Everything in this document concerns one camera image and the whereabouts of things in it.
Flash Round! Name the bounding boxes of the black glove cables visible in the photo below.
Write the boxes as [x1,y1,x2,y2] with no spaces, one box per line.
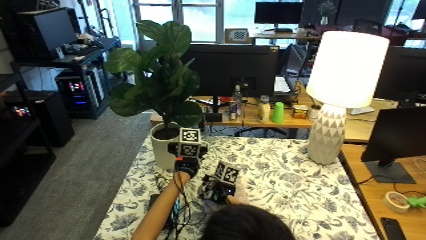
[163,170,207,240]

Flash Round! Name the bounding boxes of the white table lamp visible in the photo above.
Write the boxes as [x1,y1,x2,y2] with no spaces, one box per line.
[305,30,391,166]

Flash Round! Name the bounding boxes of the black smartphone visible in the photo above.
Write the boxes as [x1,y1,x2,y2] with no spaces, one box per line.
[379,216,407,240]

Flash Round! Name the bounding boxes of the green plastic cup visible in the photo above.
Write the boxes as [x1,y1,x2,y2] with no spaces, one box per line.
[269,101,286,125]

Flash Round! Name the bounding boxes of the black monitor with square stand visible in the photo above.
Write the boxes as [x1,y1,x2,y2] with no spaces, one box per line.
[359,105,426,185]

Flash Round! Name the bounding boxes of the clear plastic bottle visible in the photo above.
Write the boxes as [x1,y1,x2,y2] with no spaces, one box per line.
[231,83,245,118]

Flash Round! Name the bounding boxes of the person's right hand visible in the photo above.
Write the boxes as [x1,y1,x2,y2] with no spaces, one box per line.
[197,174,239,205]

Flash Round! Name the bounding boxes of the checkered calibration board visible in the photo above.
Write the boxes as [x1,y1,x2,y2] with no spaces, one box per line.
[223,27,254,45]

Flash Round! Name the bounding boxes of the roll of beige tape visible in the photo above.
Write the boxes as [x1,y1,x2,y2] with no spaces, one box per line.
[382,190,412,215]

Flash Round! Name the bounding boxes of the white marker cube on glove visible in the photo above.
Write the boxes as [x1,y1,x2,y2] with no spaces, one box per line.
[213,161,241,185]
[177,127,203,158]

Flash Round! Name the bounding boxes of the white marker cube on right glove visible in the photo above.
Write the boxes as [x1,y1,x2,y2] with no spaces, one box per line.
[213,161,241,185]

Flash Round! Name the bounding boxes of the black monitor beside lamp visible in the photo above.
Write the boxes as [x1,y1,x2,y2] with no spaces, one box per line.
[372,45,426,104]

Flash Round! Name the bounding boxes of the large black box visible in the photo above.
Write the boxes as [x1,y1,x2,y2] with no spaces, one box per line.
[13,6,82,62]

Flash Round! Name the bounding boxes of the black metal shelf rack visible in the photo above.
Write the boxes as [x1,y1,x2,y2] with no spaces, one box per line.
[9,36,122,120]

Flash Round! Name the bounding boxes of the wooden desk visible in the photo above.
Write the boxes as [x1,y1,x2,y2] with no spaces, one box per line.
[149,81,399,144]

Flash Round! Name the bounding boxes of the white marker cube on left glove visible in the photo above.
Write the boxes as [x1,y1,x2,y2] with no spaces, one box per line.
[177,127,203,158]

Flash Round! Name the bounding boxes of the wooden side table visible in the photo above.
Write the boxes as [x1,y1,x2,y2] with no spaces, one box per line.
[338,143,426,240]

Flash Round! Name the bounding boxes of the green fiddle leaf plant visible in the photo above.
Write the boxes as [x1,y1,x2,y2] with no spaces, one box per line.
[104,20,205,130]

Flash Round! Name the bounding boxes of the slim drink can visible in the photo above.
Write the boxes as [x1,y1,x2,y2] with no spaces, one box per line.
[227,99,239,122]

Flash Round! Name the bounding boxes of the black monitor by window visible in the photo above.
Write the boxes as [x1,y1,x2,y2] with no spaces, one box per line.
[253,1,305,33]

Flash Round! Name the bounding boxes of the computer tower with coloured lights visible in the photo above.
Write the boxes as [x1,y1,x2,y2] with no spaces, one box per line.
[54,65,110,120]

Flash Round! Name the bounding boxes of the white plant pot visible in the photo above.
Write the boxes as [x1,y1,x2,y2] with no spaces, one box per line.
[149,122,183,171]

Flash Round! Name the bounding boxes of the small green toy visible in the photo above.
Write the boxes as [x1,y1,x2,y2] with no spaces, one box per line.
[404,195,426,210]

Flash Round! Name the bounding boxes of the black monitor seen from behind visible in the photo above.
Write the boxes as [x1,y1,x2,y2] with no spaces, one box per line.
[179,43,281,114]

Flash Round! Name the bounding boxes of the person's left hand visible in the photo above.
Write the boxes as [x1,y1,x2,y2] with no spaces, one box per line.
[166,141,209,180]

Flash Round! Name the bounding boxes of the yellow jar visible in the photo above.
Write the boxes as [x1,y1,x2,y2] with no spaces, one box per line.
[290,104,310,120]

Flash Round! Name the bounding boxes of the blue floral tablecloth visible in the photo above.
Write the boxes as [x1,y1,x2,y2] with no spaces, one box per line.
[92,135,380,240]

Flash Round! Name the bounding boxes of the small black flat device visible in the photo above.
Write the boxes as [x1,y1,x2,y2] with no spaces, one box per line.
[147,193,163,210]

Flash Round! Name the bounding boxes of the open laptop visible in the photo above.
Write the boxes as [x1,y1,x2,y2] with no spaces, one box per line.
[273,44,309,95]

